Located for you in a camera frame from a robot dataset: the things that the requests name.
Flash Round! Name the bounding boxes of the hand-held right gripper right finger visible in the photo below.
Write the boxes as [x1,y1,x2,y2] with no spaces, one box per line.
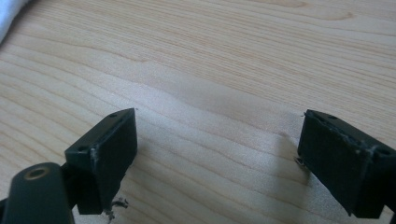
[297,108,396,219]

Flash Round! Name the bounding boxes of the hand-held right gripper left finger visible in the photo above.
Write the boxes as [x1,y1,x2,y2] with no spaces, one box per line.
[64,107,138,216]

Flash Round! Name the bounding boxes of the white cloth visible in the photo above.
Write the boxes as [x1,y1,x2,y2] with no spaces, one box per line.
[0,0,31,43]

